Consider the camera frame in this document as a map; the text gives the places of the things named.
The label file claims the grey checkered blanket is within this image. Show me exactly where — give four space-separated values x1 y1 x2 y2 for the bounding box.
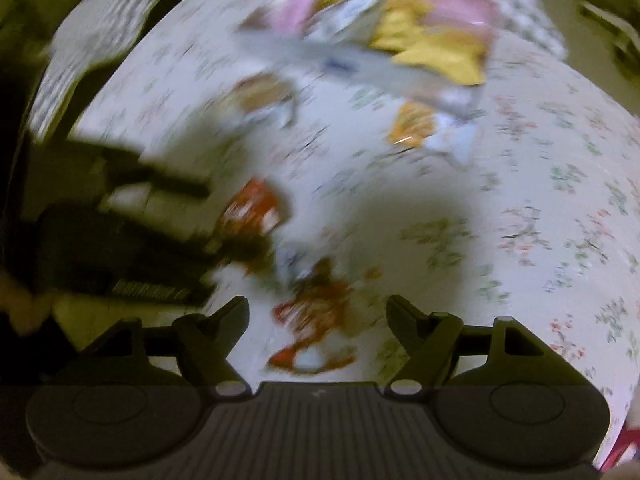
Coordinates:
27 0 567 142

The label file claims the orange white snack packet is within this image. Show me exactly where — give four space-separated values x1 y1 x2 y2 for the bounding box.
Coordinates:
387 101 480 168

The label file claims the floral tablecloth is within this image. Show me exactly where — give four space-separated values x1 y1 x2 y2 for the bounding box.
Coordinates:
74 0 639 453

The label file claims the pink silver cardboard box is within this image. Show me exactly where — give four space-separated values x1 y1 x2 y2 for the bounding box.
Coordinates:
235 0 501 117

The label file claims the yellow snack packet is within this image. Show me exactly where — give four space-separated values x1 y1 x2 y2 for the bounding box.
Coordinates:
369 0 486 87

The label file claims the white green snack packet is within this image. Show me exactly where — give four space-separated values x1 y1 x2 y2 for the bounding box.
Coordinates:
304 0 383 47

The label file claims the dark red snack packet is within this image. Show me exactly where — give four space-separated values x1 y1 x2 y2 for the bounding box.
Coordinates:
267 255 383 375

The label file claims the clear wrapped brown pastry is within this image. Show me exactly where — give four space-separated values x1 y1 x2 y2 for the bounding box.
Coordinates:
212 72 297 131

